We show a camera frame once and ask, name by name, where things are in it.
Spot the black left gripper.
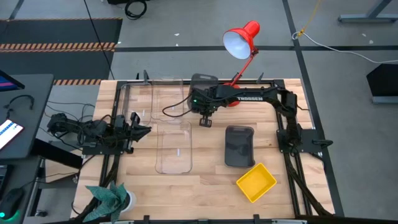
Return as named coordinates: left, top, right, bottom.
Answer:
left=124, top=111, right=152, bottom=154

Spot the white plant pot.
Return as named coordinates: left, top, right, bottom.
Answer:
left=119, top=189, right=137, bottom=214

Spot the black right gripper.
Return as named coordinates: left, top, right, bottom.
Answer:
left=190, top=87, right=220, bottom=128

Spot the red desk lamp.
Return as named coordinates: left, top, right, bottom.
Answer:
left=222, top=20, right=261, bottom=108

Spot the green artificial plant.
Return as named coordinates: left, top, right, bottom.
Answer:
left=82, top=181, right=129, bottom=223

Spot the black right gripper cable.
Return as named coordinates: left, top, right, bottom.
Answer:
left=162, top=93, right=194, bottom=119

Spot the long black floor cable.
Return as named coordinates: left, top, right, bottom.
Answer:
left=83, top=0, right=116, bottom=80

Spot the coiled black cable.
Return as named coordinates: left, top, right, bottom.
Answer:
left=124, top=0, right=148, bottom=21

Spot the black desk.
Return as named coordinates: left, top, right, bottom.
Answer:
left=0, top=73, right=55, bottom=160

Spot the grey metal stand foot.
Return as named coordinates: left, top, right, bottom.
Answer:
left=337, top=0, right=398, bottom=24

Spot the clear plastic basket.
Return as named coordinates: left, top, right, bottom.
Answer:
left=120, top=82, right=154, bottom=126
left=150, top=77, right=185, bottom=122
left=154, top=120, right=193, bottom=175

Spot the black metal table frame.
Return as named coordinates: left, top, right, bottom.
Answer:
left=98, top=78, right=336, bottom=224

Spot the lit phone screen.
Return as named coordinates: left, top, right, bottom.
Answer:
left=0, top=119, right=25, bottom=151

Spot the white floor cable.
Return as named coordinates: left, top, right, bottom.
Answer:
left=291, top=30, right=398, bottom=65

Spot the black computer mouse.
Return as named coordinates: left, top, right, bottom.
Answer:
left=0, top=187, right=25, bottom=220

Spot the black lower desk surface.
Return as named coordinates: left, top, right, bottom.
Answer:
left=0, top=155, right=44, bottom=224

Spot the black headset cable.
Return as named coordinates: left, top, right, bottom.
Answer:
left=2, top=94, right=35, bottom=112

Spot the yellow rope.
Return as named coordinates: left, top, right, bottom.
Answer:
left=297, top=0, right=323, bottom=38

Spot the black box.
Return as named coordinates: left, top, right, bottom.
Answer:
left=366, top=63, right=398, bottom=105

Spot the thin black cable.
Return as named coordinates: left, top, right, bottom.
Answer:
left=45, top=100, right=96, bottom=123

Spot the computer monitor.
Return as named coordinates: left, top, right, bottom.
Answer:
left=0, top=70, right=26, bottom=93

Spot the black hazard-striped floor mat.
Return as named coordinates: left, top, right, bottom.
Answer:
left=0, top=17, right=124, bottom=86

